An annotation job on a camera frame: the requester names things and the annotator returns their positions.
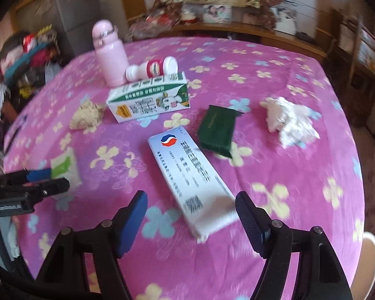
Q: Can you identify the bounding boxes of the grey refrigerator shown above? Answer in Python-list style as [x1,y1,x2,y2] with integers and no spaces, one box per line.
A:
[51,0,105,58]

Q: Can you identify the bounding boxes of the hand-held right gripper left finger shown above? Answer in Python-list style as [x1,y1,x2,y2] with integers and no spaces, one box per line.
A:
[36,190,149,300]

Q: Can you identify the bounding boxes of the white green milk carton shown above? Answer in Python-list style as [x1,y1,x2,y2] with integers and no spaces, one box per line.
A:
[105,71,191,124]

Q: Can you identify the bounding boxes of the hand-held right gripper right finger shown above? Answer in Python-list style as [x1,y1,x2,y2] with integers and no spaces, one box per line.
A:
[235,191,354,300]

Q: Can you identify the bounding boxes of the teal bag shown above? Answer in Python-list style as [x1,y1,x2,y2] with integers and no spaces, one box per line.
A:
[3,48,51,79]

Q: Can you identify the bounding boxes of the purple floral tablecloth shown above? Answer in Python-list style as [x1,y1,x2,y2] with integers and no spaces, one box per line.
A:
[1,36,365,300]

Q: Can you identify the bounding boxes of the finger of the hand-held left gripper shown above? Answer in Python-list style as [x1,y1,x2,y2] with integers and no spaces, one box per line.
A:
[1,168,52,184]
[4,177,71,199]

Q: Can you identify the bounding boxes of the pink insulated bottle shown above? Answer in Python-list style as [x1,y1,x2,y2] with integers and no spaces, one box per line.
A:
[91,19,129,88]

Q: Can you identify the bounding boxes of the crumpled brown paper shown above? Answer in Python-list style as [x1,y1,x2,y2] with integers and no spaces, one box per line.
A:
[69,99,106,131]

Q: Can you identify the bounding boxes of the grey cloth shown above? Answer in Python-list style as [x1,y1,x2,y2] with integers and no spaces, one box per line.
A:
[0,215,21,272]

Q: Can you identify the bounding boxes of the crumpled white tissue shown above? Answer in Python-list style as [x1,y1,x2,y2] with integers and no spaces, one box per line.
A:
[259,97,320,149]

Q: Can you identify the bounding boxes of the wooden sideboard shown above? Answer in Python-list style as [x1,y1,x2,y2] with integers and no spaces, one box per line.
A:
[126,22,329,63]

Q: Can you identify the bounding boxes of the red white checked item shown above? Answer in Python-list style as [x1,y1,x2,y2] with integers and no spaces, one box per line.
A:
[22,34,40,54]

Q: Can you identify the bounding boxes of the white pill bottle red label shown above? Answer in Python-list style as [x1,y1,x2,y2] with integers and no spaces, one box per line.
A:
[125,56,179,83]

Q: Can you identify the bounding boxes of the small photo frame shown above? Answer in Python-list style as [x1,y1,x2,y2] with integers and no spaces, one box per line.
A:
[203,3,232,24]

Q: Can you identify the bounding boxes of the white framed photo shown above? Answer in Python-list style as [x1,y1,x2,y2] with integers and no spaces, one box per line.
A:
[278,6,297,35]

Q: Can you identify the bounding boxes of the white green tissue packet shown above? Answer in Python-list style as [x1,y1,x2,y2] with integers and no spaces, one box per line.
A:
[50,148,82,191]

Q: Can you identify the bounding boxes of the white blue medicine box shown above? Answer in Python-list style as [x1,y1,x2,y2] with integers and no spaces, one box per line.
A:
[147,125,238,244]

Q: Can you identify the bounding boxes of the wooden chair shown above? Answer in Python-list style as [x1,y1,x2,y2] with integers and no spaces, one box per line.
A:
[326,12,375,129]

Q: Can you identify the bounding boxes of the dark green packet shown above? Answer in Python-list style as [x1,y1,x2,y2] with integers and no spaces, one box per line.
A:
[197,104,244,159]

